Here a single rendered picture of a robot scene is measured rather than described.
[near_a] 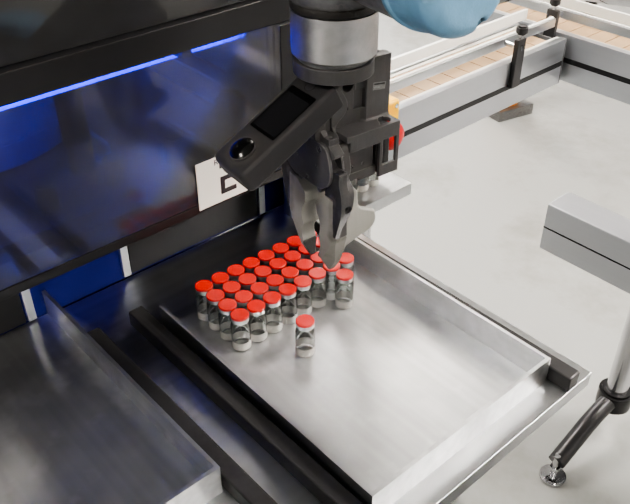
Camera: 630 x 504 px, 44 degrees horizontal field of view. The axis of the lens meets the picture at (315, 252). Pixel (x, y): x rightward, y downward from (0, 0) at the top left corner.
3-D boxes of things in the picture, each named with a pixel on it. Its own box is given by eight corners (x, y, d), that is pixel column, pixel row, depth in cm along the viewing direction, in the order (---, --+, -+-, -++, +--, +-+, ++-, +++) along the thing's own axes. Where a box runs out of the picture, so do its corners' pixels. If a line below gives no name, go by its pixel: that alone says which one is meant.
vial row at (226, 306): (216, 334, 90) (213, 303, 87) (332, 271, 99) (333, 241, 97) (227, 344, 88) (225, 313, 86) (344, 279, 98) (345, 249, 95)
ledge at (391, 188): (284, 188, 120) (284, 176, 119) (346, 160, 127) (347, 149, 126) (348, 226, 112) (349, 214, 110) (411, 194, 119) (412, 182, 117)
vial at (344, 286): (330, 303, 94) (331, 272, 92) (344, 295, 95) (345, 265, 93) (343, 312, 93) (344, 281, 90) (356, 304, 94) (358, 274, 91)
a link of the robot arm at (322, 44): (324, 28, 61) (267, 1, 67) (324, 83, 64) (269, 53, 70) (398, 9, 65) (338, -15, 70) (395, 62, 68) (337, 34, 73)
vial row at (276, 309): (228, 344, 88) (225, 313, 86) (345, 279, 98) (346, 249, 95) (240, 354, 87) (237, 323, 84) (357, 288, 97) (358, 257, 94)
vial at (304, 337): (291, 350, 88) (290, 321, 85) (306, 342, 89) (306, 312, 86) (304, 361, 86) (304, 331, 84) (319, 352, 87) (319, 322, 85)
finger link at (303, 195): (349, 238, 83) (357, 166, 77) (303, 258, 80) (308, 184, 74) (331, 222, 85) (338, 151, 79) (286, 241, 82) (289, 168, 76)
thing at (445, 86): (302, 212, 118) (301, 115, 109) (239, 173, 127) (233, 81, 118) (565, 85, 155) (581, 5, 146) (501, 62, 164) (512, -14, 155)
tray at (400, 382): (162, 329, 91) (159, 306, 89) (330, 243, 105) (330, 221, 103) (370, 521, 70) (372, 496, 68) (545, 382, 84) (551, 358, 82)
